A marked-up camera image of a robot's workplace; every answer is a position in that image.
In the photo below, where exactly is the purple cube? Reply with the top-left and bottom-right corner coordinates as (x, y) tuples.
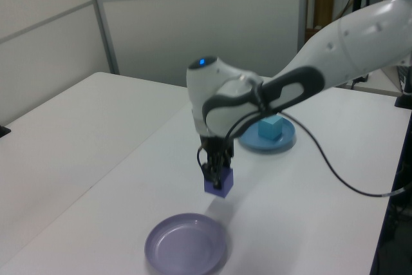
(203, 167), (234, 199)

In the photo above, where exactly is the blue plate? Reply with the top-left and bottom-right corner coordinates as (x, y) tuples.
(238, 115), (296, 153)

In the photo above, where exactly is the cyan cube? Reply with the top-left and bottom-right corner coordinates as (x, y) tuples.
(257, 114), (283, 141)

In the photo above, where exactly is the purple plate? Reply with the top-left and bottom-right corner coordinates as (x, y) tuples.
(144, 212), (227, 275)

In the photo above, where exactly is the black strap on arm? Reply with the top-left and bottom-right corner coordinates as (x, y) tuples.
(250, 77), (270, 113)

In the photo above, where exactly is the grey partition post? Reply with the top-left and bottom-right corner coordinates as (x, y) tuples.
(84, 0), (120, 76)

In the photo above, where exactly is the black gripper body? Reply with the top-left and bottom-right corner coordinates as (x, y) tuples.
(199, 133), (235, 162)

